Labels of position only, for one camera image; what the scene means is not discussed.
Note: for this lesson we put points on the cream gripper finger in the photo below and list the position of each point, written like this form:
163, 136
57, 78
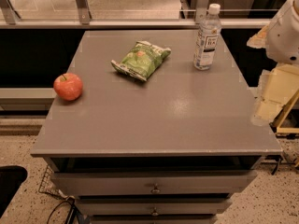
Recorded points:
258, 40
275, 89

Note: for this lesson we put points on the clear plastic water bottle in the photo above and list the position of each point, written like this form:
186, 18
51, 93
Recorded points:
207, 38

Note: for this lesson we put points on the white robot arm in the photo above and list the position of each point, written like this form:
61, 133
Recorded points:
280, 39

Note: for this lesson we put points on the red apple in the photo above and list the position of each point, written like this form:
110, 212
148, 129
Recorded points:
68, 86

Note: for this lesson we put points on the yellow wooden stand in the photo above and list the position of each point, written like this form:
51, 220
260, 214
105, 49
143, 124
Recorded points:
278, 123

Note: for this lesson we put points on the green chip bag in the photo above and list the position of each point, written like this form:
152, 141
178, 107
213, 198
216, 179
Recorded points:
142, 60

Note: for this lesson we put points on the grey drawer cabinet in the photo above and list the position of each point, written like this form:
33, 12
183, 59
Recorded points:
185, 130

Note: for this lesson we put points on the top drawer metal knob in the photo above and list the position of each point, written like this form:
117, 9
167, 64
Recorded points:
155, 189

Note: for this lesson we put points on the drawer metal knob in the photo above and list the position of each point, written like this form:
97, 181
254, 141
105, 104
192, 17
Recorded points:
155, 189
155, 212

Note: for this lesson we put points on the black chair seat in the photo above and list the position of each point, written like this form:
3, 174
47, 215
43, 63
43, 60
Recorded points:
11, 177

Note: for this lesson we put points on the metal railing frame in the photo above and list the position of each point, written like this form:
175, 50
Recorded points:
99, 14

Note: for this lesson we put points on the wire mesh basket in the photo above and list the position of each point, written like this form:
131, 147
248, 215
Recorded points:
47, 187

